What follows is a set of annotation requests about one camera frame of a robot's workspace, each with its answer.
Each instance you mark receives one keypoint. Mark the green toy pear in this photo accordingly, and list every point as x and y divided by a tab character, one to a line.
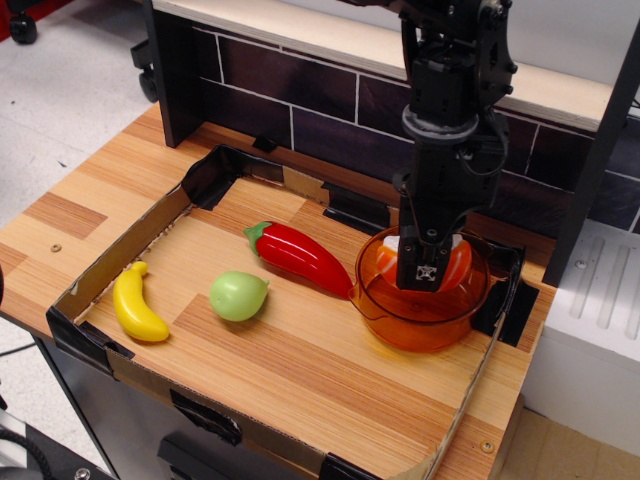
237	296

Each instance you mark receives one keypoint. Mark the dark brick pattern backsplash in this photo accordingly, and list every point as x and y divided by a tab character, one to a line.
352	119

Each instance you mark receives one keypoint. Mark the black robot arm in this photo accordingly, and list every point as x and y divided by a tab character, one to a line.
458	66

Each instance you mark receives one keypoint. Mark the white ribbed appliance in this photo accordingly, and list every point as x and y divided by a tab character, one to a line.
585	371

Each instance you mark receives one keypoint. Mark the orange white toy sushi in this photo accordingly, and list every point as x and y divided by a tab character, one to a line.
457	271

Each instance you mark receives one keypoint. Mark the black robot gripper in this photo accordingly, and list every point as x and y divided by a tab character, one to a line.
455	171

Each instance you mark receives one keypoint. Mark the yellow toy banana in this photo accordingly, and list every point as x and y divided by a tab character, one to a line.
136	318

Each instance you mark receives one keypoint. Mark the red toy chili pepper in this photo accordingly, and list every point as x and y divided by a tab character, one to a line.
297	253

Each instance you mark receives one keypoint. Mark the black metal upright post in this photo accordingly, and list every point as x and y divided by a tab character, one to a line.
592	173

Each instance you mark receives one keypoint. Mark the transparent orange plastic pot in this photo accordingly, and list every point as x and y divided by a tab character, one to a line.
417	321

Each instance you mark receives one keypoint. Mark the black chair caster wheel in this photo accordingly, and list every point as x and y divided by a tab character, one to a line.
142	60

